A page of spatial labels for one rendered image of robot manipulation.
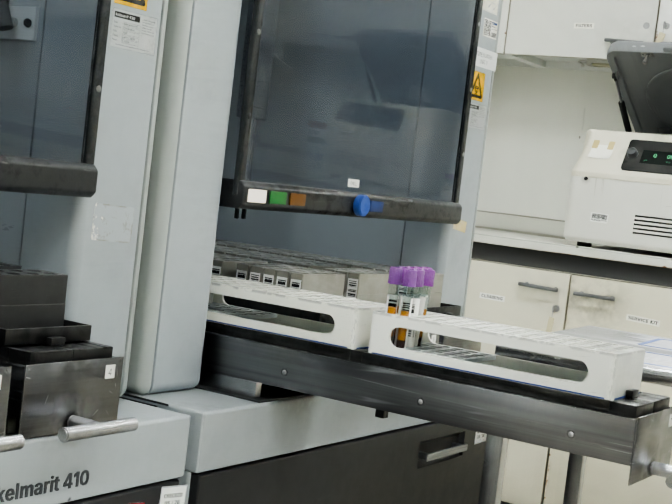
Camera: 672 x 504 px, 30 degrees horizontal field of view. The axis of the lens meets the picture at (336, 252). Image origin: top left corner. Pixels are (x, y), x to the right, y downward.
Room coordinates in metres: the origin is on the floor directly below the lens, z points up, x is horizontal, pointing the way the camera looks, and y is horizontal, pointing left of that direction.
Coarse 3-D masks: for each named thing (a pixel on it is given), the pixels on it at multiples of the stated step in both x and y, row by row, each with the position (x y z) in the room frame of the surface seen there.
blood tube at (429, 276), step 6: (426, 270) 1.46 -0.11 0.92; (432, 270) 1.46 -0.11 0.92; (426, 276) 1.46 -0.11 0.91; (432, 276) 1.46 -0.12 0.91; (426, 282) 1.46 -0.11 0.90; (432, 282) 1.46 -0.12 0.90; (426, 288) 1.46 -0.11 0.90; (426, 294) 1.46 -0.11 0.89; (420, 300) 1.46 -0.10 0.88; (426, 300) 1.46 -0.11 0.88; (420, 306) 1.46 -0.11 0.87; (426, 306) 1.46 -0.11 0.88; (420, 312) 1.46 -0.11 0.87; (426, 312) 1.47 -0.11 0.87; (420, 336) 1.46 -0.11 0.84; (414, 342) 1.46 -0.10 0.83; (420, 342) 1.46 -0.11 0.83
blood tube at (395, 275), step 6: (390, 270) 1.44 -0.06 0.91; (396, 270) 1.43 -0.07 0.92; (402, 270) 1.44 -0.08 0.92; (390, 276) 1.44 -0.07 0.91; (396, 276) 1.43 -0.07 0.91; (390, 282) 1.44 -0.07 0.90; (396, 282) 1.43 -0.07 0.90; (390, 288) 1.44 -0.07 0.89; (396, 288) 1.44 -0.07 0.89; (390, 294) 1.44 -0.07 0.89; (396, 294) 1.44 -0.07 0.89; (390, 300) 1.44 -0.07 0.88; (396, 300) 1.44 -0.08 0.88; (390, 306) 1.44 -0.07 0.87; (396, 306) 1.44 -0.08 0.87; (390, 312) 1.44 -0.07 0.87; (396, 312) 1.44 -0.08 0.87
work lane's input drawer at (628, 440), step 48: (240, 336) 1.53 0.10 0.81; (288, 336) 1.50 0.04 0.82; (288, 384) 1.48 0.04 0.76; (336, 384) 1.44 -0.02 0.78; (384, 384) 1.41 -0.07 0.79; (432, 384) 1.38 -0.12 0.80; (480, 384) 1.36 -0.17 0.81; (528, 384) 1.33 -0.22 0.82; (480, 432) 1.35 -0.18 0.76; (528, 432) 1.32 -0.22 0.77; (576, 432) 1.29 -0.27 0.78; (624, 432) 1.26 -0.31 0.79
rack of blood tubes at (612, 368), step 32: (384, 320) 1.44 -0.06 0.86; (416, 320) 1.41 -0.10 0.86; (448, 320) 1.44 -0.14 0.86; (480, 320) 1.48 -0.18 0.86; (384, 352) 1.43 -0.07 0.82; (416, 352) 1.41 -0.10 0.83; (448, 352) 1.44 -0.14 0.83; (480, 352) 1.47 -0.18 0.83; (544, 352) 1.33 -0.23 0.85; (576, 352) 1.31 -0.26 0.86; (608, 352) 1.30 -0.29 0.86; (640, 352) 1.36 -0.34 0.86; (544, 384) 1.33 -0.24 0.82; (576, 384) 1.31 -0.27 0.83; (608, 384) 1.29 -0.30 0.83; (640, 384) 1.37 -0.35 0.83
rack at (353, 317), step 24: (216, 288) 1.56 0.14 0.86; (240, 288) 1.54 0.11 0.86; (264, 288) 1.57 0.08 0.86; (288, 288) 1.61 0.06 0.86; (216, 312) 1.57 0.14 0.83; (240, 312) 1.61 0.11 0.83; (264, 312) 1.63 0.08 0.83; (336, 312) 1.47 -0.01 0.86; (360, 312) 1.46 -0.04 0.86; (312, 336) 1.49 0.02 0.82; (336, 336) 1.47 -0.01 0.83; (360, 336) 1.47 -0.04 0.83
